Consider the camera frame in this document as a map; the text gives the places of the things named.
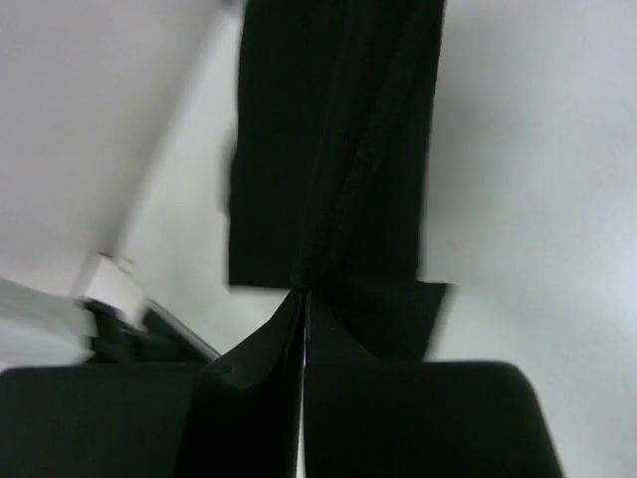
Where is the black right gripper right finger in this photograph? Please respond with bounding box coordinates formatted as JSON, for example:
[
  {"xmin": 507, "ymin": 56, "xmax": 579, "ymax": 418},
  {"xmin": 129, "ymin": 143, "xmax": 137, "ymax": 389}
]
[{"xmin": 303, "ymin": 290, "xmax": 566, "ymax": 478}]

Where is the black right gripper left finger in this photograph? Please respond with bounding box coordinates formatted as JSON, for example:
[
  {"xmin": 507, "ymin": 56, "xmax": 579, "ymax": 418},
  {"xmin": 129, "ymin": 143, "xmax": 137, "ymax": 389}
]
[{"xmin": 0, "ymin": 290, "xmax": 305, "ymax": 478}]

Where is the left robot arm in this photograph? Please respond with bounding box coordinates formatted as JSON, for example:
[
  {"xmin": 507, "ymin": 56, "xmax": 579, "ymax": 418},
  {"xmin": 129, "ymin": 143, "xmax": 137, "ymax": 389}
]
[{"xmin": 1, "ymin": 255, "xmax": 219, "ymax": 369}]

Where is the black tank top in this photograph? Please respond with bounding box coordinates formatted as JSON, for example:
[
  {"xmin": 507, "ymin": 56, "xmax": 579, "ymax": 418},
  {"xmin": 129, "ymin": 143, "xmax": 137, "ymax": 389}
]
[{"xmin": 227, "ymin": 0, "xmax": 459, "ymax": 363}]

